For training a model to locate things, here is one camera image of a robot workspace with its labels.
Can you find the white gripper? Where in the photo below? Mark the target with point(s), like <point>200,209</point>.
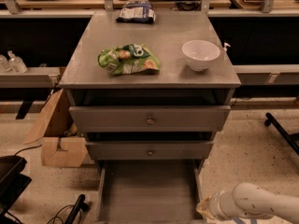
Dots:
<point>214,204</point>

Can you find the grey bottom drawer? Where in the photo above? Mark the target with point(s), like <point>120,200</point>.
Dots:
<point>149,192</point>

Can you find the grey drawer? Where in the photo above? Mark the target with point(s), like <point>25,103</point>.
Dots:
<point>149,192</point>
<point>149,146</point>
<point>141,110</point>

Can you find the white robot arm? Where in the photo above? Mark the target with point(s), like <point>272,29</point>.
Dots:
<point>249,201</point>

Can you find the grey middle drawer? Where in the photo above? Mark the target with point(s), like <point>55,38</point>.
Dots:
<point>149,146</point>

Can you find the grey drawer cabinet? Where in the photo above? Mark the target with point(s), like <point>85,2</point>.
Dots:
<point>165,39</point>

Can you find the grey top drawer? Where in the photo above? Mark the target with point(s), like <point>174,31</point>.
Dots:
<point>141,110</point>

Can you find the blue tape marker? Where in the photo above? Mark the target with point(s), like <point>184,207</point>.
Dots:
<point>238,220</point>

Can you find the black chair base leg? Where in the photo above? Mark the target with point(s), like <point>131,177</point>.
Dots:
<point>291,139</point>

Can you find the white bowl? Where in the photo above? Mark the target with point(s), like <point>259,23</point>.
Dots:
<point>200,54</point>

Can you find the cardboard box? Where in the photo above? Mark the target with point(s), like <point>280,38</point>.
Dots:
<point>61,147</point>

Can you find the white pump bottle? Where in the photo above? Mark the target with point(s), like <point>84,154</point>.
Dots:
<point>226,46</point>

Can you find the green chip bag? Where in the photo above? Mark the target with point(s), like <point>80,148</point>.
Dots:
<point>128,59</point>

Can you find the black tray stack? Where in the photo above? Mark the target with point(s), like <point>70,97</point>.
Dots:
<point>12,184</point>

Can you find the blue white snack bag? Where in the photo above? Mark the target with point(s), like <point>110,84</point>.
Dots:
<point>137,11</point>

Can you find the clear sanitizer bottle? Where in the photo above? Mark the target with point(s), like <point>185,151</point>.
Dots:
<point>16,63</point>

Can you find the black handle with cable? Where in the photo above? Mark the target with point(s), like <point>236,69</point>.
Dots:
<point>76,211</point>

